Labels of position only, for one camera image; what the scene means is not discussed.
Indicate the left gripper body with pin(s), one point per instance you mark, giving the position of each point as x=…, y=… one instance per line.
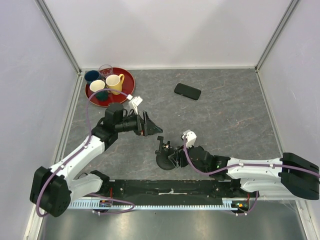
x=141, y=128

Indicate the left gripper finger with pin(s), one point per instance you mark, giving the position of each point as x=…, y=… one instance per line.
x=152, y=128
x=146, y=118

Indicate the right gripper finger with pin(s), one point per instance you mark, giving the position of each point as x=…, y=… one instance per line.
x=176, y=151
x=173, y=159

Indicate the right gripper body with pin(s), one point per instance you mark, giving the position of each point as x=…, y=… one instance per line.
x=182, y=154

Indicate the black phone stand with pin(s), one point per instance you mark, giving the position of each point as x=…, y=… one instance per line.
x=163, y=161

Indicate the black smartphone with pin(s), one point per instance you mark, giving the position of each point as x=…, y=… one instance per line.
x=187, y=91

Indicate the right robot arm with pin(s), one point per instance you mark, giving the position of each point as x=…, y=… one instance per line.
x=289, y=175

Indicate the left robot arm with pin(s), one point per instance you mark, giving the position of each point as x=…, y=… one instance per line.
x=54, y=188

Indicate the red round tray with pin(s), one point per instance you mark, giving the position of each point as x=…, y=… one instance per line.
x=128, y=87

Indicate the yellow mug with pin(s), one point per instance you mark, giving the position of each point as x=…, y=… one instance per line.
x=115, y=83

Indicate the dark green mug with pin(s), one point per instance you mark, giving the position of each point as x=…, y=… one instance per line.
x=97, y=87

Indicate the clear drinking glass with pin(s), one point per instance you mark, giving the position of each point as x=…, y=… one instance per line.
x=105, y=70

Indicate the blue mug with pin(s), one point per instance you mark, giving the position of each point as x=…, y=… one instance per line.
x=91, y=76

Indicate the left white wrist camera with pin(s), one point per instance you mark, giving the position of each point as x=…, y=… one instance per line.
x=134, y=102

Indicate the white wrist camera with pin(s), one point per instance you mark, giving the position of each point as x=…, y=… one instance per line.
x=134, y=102
x=189, y=138

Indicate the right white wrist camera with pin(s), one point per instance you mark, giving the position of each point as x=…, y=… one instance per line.
x=189, y=138

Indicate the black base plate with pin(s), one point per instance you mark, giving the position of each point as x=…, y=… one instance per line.
x=174, y=192

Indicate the slotted cable duct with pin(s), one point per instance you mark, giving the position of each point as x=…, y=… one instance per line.
x=94, y=203

